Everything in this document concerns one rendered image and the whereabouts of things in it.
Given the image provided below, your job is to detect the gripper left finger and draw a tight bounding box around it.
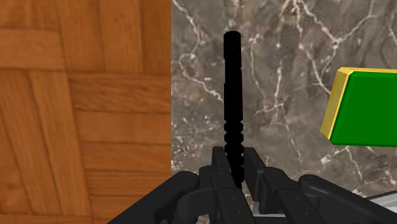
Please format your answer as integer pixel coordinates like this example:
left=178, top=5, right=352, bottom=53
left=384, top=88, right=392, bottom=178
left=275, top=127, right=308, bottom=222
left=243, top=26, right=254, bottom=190
left=106, top=146, right=256, bottom=224

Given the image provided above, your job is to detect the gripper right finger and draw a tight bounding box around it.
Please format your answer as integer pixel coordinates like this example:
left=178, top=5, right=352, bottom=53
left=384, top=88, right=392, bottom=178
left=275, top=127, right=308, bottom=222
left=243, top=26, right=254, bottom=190
left=243, top=146, right=397, bottom=224

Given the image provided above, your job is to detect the black ridged pen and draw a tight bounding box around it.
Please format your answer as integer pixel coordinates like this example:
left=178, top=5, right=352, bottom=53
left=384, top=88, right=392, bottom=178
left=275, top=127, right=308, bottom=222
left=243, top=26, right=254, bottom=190
left=223, top=31, right=246, bottom=190

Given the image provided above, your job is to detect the green and yellow box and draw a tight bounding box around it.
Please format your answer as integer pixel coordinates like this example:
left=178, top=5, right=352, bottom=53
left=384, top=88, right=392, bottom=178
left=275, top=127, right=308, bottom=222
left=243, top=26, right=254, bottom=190
left=319, top=66, right=397, bottom=148

